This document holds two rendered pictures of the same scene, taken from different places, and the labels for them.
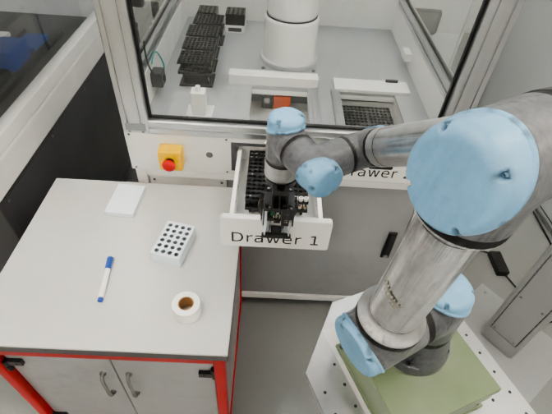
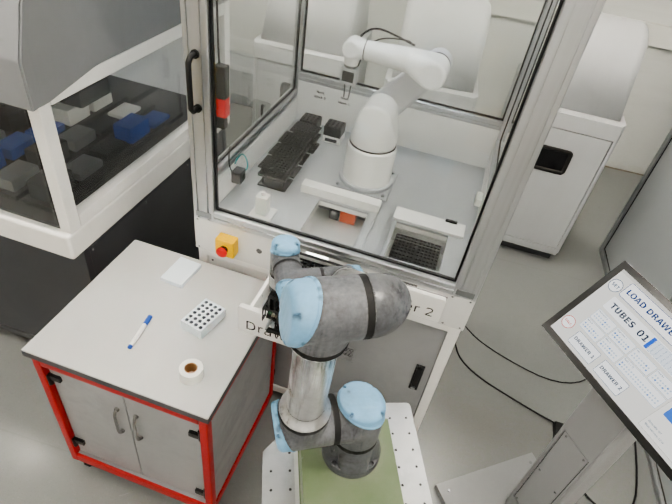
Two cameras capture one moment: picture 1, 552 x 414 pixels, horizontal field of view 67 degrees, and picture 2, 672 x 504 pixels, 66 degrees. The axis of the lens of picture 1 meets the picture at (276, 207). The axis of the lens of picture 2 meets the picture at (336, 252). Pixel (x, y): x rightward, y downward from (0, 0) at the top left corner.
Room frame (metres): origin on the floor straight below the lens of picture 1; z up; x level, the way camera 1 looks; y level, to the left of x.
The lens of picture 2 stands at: (-0.25, -0.37, 2.10)
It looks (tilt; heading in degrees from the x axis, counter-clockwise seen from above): 40 degrees down; 14
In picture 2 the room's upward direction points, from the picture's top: 9 degrees clockwise
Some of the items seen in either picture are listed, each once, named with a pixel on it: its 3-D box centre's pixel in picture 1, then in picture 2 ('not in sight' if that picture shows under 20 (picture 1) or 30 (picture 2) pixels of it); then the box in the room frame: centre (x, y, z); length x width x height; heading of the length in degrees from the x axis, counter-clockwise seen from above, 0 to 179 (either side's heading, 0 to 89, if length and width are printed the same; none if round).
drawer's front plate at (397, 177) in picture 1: (376, 167); (401, 297); (1.04, -0.31, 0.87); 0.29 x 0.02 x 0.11; 92
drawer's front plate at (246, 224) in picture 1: (275, 232); (282, 330); (0.73, 0.00, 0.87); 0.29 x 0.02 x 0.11; 92
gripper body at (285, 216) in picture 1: (279, 196); (280, 301); (0.69, -0.01, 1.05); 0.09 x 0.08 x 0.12; 2
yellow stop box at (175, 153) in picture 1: (171, 158); (226, 246); (1.00, 0.34, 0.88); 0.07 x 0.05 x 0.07; 92
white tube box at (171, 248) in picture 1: (173, 243); (203, 318); (0.74, 0.28, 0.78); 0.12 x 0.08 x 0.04; 171
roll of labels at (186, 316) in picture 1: (186, 307); (191, 371); (0.54, 0.20, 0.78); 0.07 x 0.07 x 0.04
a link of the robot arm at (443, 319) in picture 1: (433, 302); (356, 414); (0.45, -0.31, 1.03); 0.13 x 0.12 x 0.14; 123
